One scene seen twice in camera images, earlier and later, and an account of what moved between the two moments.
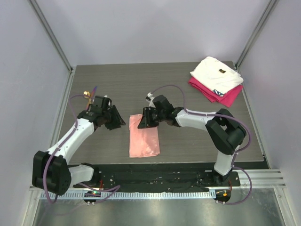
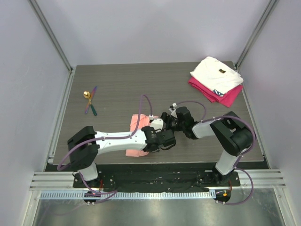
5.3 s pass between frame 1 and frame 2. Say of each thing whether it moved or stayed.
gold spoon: stayed
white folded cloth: stayed
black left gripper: moved
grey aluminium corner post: stayed
